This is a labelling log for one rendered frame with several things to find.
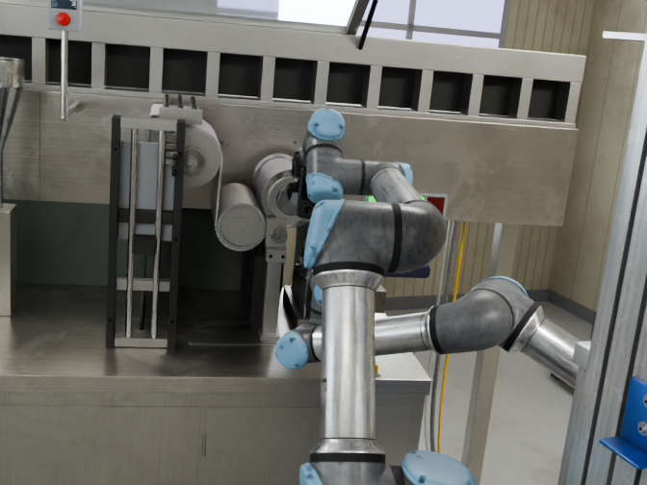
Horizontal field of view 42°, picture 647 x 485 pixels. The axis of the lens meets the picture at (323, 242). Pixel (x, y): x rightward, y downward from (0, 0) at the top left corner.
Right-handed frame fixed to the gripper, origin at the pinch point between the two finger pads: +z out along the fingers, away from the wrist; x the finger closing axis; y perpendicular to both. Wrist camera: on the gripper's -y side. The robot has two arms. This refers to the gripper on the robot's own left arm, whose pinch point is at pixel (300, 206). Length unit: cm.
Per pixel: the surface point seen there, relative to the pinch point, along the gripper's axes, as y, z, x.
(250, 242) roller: -5.3, 10.4, 11.2
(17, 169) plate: 22, 30, 72
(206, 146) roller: 12.7, -4.2, 23.4
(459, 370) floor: 26, 224, -122
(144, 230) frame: -8.5, -0.3, 37.0
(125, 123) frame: 8.7, -18.4, 41.9
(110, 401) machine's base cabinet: -46, 10, 43
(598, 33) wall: 236, 199, -228
